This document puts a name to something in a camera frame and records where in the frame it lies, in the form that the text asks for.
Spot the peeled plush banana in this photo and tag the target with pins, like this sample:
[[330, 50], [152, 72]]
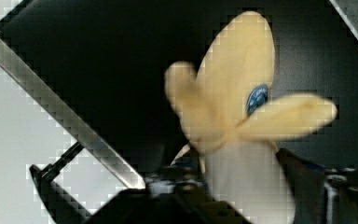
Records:
[[226, 114]]

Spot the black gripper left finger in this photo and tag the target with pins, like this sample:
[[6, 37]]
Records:
[[175, 194]]

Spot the toaster oven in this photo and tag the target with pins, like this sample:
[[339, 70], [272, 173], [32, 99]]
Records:
[[98, 68]]

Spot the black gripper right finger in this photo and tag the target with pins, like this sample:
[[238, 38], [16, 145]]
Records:
[[323, 195]]

